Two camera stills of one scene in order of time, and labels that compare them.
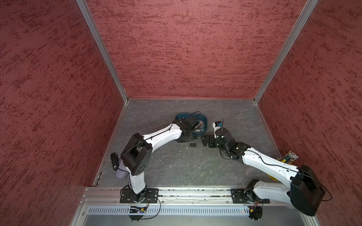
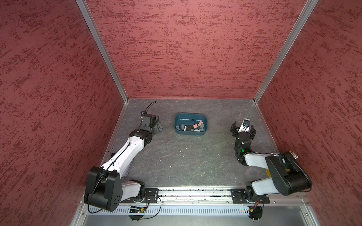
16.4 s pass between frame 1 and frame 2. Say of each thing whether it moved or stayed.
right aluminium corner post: stayed
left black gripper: moved
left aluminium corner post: stayed
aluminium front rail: stayed
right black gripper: moved
